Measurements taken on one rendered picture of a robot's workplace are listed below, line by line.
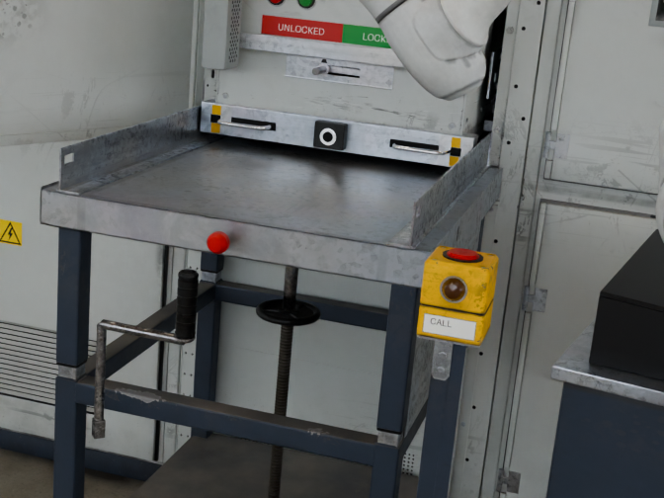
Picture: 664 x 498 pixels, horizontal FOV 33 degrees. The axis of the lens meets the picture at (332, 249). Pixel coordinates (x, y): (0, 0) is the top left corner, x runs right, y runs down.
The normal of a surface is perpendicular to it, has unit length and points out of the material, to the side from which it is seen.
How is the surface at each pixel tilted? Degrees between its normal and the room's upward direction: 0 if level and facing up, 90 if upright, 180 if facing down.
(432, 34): 92
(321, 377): 90
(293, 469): 0
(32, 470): 0
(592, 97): 90
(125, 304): 90
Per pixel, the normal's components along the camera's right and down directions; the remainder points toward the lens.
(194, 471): 0.08, -0.96
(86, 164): 0.95, 0.16
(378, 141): -0.29, 0.24
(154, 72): 0.72, 0.25
